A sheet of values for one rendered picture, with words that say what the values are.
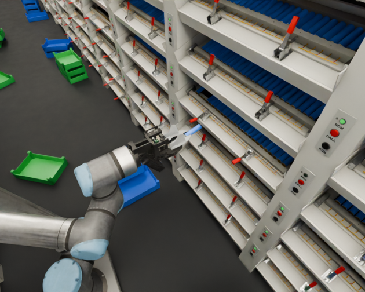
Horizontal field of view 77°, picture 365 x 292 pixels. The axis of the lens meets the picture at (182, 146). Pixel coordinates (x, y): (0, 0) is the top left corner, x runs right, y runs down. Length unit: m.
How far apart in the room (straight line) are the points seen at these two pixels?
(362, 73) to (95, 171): 0.64
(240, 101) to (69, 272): 0.94
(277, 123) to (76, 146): 1.65
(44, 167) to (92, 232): 1.34
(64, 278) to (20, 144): 1.40
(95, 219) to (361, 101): 0.70
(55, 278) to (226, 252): 0.87
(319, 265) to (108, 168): 0.78
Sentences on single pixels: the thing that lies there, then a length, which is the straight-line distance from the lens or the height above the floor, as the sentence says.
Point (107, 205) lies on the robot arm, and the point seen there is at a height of 0.75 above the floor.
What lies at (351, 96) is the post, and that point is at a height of 1.12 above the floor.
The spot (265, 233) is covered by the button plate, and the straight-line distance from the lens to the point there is 1.07.
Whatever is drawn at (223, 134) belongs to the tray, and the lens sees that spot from 0.96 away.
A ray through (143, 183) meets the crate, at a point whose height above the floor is 0.00.
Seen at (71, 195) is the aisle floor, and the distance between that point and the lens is 1.78.
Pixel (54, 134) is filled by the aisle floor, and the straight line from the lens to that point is 2.25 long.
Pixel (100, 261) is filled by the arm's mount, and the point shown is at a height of 0.08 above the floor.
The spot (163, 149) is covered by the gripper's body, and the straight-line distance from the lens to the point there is 0.74.
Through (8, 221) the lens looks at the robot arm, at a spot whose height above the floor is 0.78.
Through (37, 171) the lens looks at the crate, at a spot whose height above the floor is 0.00.
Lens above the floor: 1.39
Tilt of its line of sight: 48 degrees down
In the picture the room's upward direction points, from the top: straight up
